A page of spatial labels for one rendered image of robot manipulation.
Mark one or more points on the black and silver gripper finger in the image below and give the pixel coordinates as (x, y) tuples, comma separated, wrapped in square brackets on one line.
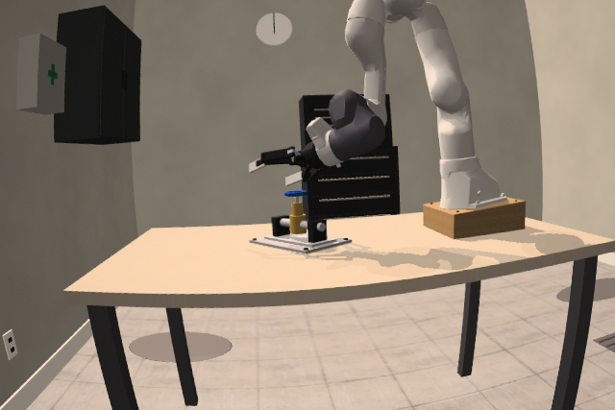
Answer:
[(283, 156), (308, 173)]

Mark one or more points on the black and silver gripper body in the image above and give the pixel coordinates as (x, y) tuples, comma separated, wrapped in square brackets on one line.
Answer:
[(309, 156)]

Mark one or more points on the valve with blue handwheel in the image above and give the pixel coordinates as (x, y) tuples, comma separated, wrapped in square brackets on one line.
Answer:
[(316, 230)]

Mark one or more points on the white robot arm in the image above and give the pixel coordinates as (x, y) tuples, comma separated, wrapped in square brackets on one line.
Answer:
[(358, 130)]

